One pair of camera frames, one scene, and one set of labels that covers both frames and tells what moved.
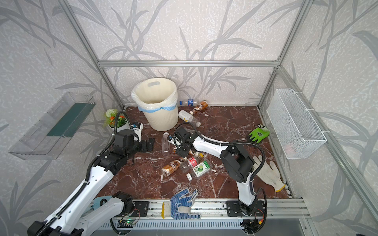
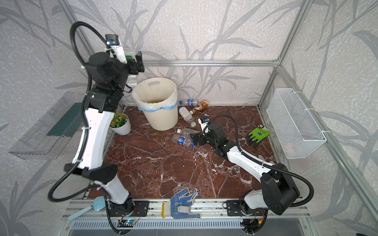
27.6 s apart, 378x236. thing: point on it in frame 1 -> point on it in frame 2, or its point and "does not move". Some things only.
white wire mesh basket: [297, 133] does not move
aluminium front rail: [275, 209] does not move
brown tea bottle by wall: [200, 107] does not move
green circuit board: [126, 223] does not move
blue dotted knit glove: [178, 208] does not move
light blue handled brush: [100, 200] does not move
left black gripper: [149, 144] -> [136, 65]
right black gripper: [177, 142] -> [202, 138]
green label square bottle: [198, 171] -> [132, 79]
